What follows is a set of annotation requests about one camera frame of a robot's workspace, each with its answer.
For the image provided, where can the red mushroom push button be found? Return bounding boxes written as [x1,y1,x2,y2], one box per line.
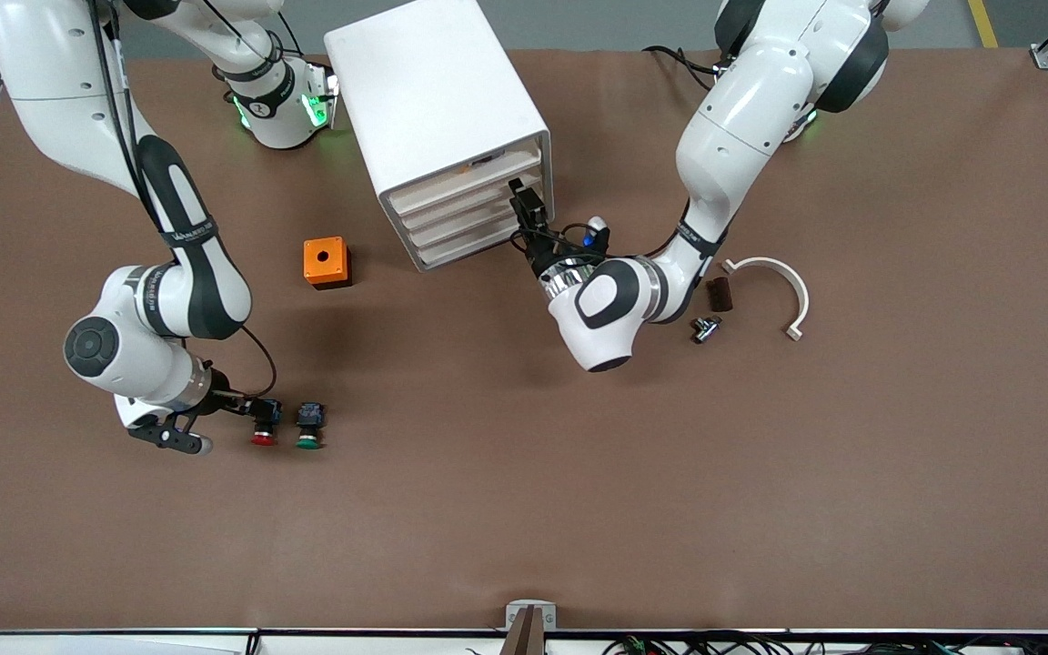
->
[251,398,285,448]

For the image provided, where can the white plastic drawer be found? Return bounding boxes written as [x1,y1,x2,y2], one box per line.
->
[399,179,518,237]
[389,146,545,217]
[414,217,539,271]
[407,198,525,254]

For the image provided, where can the green mushroom push button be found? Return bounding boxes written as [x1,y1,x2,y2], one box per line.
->
[295,401,328,450]

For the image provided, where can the white drawer cabinet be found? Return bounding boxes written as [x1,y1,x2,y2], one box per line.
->
[324,0,555,274]

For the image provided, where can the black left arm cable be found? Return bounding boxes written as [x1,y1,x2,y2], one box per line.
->
[510,221,670,265]

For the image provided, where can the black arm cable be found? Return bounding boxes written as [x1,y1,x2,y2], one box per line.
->
[87,0,279,406]
[510,221,670,265]

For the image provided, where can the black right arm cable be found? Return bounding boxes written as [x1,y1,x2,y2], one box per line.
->
[87,0,279,406]

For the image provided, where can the orange button enclosure box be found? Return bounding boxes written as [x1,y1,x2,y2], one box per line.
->
[303,237,353,291]

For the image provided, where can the white half-ring pipe clamp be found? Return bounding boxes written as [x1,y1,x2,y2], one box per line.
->
[721,257,811,342]

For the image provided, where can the black cable on table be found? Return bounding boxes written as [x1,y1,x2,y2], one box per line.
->
[642,45,725,92]

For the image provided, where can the white table edge rail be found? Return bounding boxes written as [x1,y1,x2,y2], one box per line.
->
[0,628,1048,655]

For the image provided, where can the grey metal bracket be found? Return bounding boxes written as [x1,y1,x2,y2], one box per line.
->
[505,600,558,631]

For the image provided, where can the tangled black cables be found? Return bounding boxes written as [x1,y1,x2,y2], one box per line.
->
[601,632,1048,655]

